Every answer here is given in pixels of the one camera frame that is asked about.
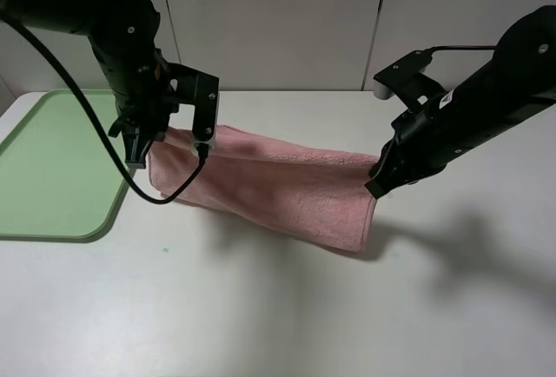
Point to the pink terry towel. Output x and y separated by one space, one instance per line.
317 195

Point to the light green plastic tray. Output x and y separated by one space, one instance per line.
58 183

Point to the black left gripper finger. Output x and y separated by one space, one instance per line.
158 134
136 147

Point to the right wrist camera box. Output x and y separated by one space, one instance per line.
406 80

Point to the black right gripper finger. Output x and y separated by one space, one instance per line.
383 181
377 164

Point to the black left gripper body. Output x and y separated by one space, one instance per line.
137 76

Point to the black right handle arm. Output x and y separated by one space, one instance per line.
516 83

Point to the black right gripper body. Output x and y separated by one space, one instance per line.
426 141

